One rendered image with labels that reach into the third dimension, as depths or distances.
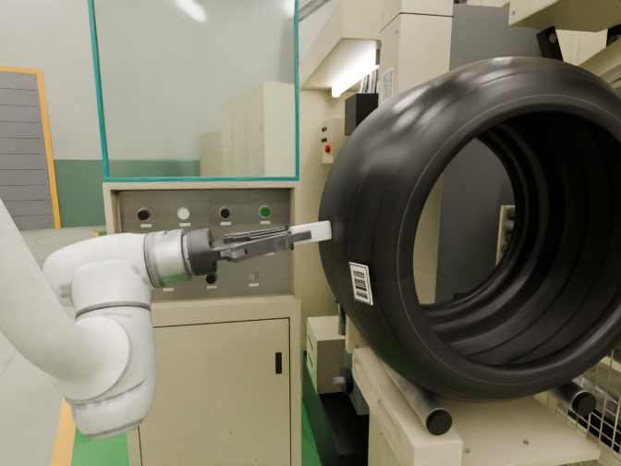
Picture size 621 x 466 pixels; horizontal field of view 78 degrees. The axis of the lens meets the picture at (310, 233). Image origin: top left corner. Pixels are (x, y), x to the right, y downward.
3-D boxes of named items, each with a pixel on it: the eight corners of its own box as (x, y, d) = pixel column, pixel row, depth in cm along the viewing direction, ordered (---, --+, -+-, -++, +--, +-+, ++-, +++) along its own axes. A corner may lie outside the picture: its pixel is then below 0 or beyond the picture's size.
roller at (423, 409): (382, 334, 97) (369, 345, 97) (372, 321, 96) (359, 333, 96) (458, 424, 64) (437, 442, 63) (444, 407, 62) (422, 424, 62)
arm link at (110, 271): (160, 244, 69) (165, 315, 64) (68, 260, 67) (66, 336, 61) (140, 216, 59) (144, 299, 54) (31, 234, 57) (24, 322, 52)
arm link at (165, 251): (153, 228, 65) (188, 223, 66) (164, 278, 67) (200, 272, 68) (140, 239, 57) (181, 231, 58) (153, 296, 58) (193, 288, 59)
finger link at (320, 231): (288, 227, 65) (289, 228, 64) (329, 221, 66) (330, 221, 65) (291, 244, 66) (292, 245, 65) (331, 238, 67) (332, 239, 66)
